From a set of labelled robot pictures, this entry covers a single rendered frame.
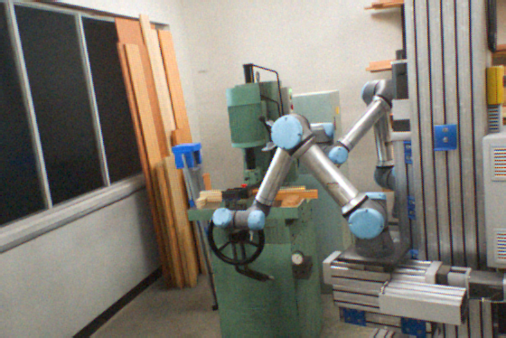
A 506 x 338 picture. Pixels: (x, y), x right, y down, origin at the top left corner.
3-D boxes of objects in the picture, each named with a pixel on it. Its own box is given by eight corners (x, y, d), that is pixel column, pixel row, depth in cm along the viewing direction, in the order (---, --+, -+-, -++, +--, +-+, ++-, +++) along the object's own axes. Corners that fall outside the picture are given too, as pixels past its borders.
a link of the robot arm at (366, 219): (393, 217, 179) (295, 106, 183) (390, 230, 166) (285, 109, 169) (368, 235, 184) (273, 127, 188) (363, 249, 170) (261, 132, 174)
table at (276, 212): (179, 226, 248) (178, 215, 247) (203, 210, 277) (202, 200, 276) (295, 224, 229) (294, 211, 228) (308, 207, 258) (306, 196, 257)
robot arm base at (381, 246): (399, 245, 193) (398, 220, 191) (388, 258, 180) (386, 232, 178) (362, 242, 201) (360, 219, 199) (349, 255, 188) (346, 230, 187)
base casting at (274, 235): (209, 244, 256) (207, 228, 254) (244, 214, 310) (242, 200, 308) (292, 244, 242) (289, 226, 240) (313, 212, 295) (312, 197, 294)
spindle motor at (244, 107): (227, 149, 251) (220, 89, 246) (238, 145, 267) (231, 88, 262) (259, 147, 245) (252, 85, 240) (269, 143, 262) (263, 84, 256)
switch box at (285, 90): (279, 116, 276) (276, 87, 273) (284, 114, 285) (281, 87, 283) (289, 115, 274) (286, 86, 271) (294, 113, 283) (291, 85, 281)
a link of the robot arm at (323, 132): (332, 141, 223) (332, 122, 221) (309, 142, 226) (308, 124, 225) (335, 139, 230) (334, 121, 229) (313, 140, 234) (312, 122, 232)
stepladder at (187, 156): (207, 313, 341) (166, 148, 325) (218, 297, 365) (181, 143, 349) (229, 311, 337) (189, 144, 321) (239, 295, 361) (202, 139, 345)
